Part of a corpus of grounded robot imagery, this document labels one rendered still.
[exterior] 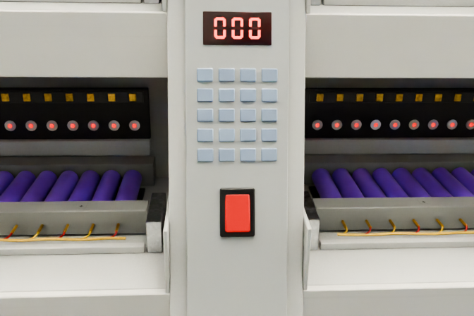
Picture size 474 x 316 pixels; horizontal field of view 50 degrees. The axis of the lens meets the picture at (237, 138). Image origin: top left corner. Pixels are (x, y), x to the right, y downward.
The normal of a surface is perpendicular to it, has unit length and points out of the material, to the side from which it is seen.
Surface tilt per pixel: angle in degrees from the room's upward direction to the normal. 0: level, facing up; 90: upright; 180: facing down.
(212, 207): 90
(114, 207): 17
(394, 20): 107
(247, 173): 90
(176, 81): 90
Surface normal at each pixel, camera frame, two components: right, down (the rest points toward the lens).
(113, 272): 0.02, -0.93
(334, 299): 0.06, 0.36
